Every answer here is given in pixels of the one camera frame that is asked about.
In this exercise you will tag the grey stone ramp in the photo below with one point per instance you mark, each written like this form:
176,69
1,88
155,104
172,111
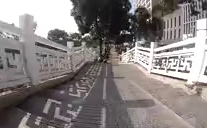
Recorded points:
112,110

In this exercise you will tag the large dark tree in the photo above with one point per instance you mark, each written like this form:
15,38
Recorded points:
101,16

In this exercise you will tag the group of trees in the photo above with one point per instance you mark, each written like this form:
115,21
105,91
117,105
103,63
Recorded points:
57,34

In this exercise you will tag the dark leafy tree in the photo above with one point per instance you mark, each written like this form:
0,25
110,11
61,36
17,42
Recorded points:
144,23

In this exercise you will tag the white stone railing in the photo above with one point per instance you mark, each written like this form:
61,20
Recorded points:
27,50
199,50

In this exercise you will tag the pale building with many windows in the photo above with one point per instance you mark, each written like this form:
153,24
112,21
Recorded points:
174,23

